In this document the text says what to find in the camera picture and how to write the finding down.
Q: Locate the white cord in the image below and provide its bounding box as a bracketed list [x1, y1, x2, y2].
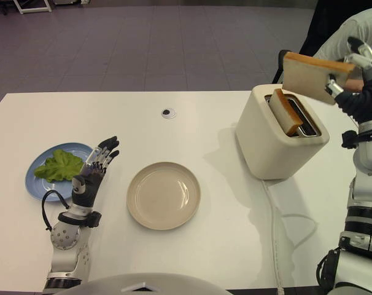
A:
[261, 178, 318, 295]

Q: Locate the cream toaster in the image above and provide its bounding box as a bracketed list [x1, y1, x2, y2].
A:
[234, 85, 330, 181]

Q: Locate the green lettuce leaf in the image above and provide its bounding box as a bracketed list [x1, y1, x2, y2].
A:
[34, 148, 89, 182]

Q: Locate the bread slice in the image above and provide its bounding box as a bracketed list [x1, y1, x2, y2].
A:
[282, 52, 357, 106]
[271, 88, 304, 136]

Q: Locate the black cable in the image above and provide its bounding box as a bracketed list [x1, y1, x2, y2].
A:
[41, 190, 71, 231]
[315, 249, 343, 288]

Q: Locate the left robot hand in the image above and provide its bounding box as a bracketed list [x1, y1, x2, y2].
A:
[71, 136, 120, 216]

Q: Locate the blue plate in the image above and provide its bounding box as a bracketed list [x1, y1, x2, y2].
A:
[25, 141, 94, 203]

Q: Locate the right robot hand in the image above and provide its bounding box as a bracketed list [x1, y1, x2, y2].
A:
[324, 36, 372, 124]

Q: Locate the beige plate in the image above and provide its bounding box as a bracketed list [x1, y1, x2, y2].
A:
[126, 162, 202, 231]

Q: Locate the person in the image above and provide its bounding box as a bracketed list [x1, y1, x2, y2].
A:
[312, 0, 372, 92]

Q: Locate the white rack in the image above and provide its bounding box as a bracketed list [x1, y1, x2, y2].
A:
[17, 0, 53, 15]

